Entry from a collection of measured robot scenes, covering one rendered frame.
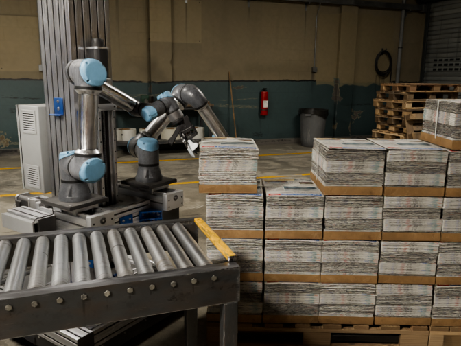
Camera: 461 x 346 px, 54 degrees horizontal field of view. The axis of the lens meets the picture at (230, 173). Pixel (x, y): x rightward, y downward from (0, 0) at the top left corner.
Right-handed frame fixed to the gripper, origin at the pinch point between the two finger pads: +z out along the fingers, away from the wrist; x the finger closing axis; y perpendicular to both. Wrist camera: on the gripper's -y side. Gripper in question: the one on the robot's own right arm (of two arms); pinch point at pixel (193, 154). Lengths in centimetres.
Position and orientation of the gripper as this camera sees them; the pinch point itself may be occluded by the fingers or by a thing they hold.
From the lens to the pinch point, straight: 237.3
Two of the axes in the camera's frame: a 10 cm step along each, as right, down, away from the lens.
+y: 8.7, -4.7, -1.2
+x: 0.2, -2.1, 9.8
